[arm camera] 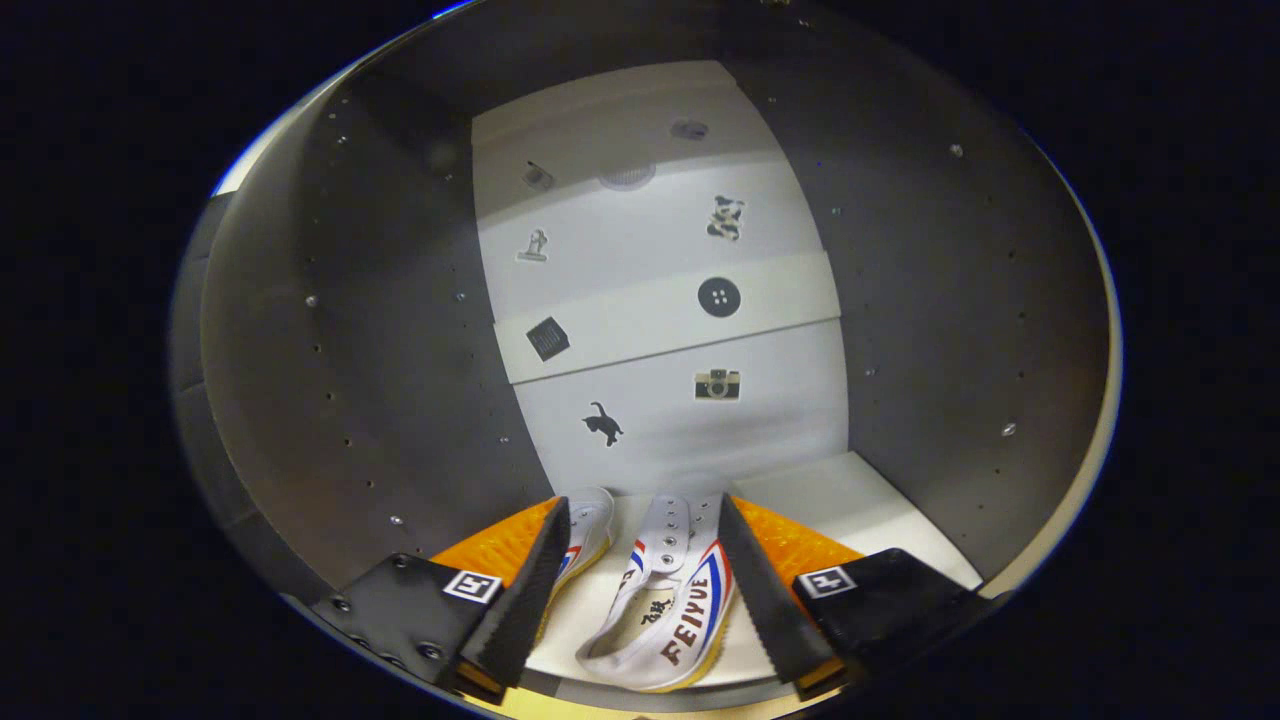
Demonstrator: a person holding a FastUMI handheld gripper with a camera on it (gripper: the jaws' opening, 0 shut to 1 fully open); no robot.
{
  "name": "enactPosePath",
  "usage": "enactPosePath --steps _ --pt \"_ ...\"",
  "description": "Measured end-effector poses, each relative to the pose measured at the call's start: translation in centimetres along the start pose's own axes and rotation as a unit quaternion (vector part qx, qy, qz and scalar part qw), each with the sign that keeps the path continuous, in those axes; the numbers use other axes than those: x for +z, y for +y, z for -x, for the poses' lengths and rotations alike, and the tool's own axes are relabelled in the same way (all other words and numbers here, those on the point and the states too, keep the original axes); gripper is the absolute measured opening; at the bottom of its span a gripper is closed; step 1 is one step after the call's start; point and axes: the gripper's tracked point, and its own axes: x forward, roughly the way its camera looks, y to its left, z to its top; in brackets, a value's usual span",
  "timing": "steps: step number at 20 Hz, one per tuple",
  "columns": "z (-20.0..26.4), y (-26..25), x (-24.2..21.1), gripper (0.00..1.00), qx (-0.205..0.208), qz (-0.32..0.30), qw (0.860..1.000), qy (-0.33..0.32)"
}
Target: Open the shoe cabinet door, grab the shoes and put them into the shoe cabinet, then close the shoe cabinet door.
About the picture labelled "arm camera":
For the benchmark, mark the dark grey shoe cabinet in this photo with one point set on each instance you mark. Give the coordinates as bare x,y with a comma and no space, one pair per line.
380,350

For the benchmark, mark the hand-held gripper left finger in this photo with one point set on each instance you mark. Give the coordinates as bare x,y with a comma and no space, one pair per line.
530,610

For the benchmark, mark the white canvas shoe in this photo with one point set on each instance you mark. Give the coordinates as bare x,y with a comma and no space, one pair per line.
590,520
690,620

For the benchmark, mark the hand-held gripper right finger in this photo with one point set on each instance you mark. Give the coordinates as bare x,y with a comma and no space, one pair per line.
760,600

